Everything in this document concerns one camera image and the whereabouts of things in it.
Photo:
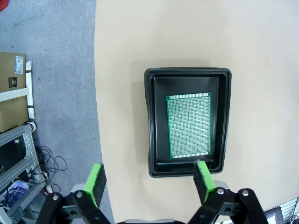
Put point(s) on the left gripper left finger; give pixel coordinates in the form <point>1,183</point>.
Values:
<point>94,184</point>

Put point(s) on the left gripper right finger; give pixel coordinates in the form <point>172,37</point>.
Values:
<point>204,182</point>

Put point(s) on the green perforated circuit board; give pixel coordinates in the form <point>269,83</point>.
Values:
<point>189,126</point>

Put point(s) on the black ESD tray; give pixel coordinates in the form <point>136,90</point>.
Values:
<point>161,116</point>

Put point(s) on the white caster wheel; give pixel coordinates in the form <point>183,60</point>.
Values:
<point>33,126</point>

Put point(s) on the plain cardboard box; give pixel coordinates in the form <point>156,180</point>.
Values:
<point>11,114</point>

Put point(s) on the cardboard box with blue label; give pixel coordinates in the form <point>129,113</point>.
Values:
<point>9,70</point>

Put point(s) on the red object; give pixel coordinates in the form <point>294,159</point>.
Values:
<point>2,4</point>

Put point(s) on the aluminium profile frame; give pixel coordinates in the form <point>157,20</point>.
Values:
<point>29,144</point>

